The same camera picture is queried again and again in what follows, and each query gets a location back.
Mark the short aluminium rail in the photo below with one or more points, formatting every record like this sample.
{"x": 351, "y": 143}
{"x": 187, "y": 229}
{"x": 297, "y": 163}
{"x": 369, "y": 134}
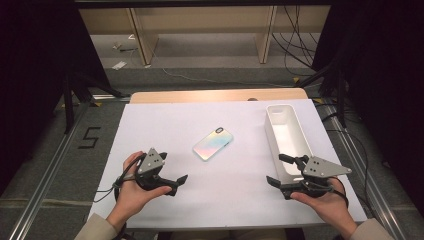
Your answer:
{"x": 110, "y": 97}

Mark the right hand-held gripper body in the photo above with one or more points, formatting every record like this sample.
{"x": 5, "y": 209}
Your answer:
{"x": 321, "y": 168}

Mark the white table mat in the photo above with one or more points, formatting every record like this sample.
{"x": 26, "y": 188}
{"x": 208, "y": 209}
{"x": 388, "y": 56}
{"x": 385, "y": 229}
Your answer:
{"x": 226, "y": 193}

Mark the white plastic bin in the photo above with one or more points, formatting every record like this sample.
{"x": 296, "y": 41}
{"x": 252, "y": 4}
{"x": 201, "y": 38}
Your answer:
{"x": 286, "y": 133}

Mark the black curtain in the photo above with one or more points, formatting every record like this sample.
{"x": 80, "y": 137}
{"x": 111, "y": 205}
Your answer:
{"x": 36, "y": 83}
{"x": 390, "y": 83}

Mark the person's left hand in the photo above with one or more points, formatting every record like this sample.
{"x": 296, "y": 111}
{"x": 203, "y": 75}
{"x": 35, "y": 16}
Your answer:
{"x": 133, "y": 196}

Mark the aluminium floor rail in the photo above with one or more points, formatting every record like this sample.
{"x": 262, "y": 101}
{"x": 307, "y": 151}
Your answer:
{"x": 370, "y": 186}
{"x": 43, "y": 186}

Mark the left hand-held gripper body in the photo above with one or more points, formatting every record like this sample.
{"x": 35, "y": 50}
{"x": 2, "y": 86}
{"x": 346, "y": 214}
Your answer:
{"x": 150, "y": 163}

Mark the white paper scrap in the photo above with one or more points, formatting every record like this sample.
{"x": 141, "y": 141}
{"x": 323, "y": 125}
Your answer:
{"x": 119, "y": 65}

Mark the iridescent phone case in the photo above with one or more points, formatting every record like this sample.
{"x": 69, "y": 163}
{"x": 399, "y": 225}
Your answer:
{"x": 213, "y": 143}

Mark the person's right hand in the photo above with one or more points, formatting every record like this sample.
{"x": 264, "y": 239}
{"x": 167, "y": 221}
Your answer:
{"x": 328, "y": 203}

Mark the black metal stand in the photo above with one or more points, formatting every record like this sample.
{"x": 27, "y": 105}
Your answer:
{"x": 340, "y": 96}
{"x": 69, "y": 103}

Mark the beige wooden desk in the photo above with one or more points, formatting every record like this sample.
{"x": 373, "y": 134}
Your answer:
{"x": 203, "y": 20}

